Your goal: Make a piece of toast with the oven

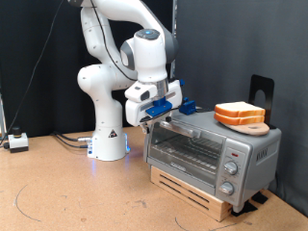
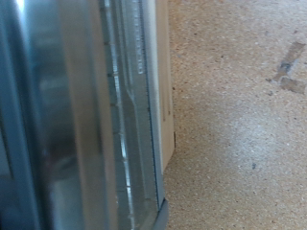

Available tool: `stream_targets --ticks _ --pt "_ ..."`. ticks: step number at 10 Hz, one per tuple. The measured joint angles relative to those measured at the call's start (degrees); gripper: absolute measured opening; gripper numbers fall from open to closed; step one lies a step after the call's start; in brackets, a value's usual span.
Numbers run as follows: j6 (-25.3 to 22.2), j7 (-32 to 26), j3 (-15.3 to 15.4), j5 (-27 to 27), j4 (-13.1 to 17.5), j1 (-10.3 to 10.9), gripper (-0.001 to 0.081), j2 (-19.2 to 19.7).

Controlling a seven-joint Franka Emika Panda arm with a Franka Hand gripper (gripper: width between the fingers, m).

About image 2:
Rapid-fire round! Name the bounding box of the glass oven door with handle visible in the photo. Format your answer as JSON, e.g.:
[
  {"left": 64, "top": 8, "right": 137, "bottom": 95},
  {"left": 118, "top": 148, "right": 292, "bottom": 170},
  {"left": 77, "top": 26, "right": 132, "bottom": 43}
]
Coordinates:
[{"left": 0, "top": 0, "right": 170, "bottom": 230}]

